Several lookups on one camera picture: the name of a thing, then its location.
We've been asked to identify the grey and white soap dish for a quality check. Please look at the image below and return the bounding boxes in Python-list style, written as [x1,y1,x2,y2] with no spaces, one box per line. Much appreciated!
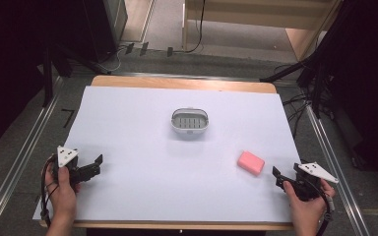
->
[169,106,210,135]

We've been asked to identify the light wooden shelf unit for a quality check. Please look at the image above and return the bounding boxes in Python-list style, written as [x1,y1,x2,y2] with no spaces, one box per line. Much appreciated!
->
[181,0,344,63]

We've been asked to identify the white table sheet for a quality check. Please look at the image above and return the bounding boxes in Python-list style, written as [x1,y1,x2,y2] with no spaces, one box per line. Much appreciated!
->
[31,86,302,224]

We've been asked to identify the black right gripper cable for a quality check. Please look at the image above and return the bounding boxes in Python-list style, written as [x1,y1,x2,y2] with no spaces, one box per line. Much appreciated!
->
[303,178,337,236]

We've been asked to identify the wooden table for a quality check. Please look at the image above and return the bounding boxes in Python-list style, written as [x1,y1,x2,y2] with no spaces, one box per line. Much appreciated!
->
[38,75,295,231]

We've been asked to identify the white floor cable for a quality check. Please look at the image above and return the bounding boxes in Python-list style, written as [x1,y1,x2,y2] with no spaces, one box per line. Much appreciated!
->
[99,44,128,75]

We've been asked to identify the person's right hand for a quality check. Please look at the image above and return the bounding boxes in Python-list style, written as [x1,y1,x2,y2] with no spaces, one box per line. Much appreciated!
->
[282,178,337,224]

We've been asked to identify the pink soap bar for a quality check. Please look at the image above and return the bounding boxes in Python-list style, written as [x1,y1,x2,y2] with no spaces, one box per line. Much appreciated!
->
[236,149,266,177]

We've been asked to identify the metal floor rail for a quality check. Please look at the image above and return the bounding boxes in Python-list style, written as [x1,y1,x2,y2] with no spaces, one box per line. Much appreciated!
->
[304,100,372,236]
[0,76,64,236]

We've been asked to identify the black metal stand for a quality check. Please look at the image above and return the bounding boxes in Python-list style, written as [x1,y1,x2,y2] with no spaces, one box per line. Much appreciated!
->
[41,41,113,108]
[259,0,378,121]

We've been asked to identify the black angled floor tape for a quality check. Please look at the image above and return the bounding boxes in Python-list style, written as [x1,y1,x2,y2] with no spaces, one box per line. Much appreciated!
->
[60,108,77,129]

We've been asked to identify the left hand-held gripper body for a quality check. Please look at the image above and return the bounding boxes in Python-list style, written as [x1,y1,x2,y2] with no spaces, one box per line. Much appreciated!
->
[51,145,101,186]

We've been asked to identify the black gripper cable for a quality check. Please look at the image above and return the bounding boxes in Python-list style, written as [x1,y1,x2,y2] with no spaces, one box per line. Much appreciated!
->
[303,178,337,236]
[39,154,60,228]

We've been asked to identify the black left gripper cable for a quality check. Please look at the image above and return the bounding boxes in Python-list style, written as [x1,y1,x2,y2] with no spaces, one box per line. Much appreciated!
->
[39,154,60,228]

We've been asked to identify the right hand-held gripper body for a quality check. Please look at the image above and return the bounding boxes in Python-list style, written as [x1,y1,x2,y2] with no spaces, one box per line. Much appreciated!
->
[283,161,340,203]

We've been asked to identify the black floor cables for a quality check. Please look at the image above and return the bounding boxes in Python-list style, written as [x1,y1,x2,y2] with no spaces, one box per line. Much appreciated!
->
[281,92,313,140]

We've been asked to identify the dark cabinet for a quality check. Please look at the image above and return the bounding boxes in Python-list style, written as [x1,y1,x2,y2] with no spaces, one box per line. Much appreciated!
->
[45,0,129,64]

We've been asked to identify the black hanging cable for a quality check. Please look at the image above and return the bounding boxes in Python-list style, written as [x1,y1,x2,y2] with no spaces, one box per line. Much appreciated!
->
[184,0,207,54]

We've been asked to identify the person's left hand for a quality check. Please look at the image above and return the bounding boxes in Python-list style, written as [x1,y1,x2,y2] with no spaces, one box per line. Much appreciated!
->
[43,165,82,218]

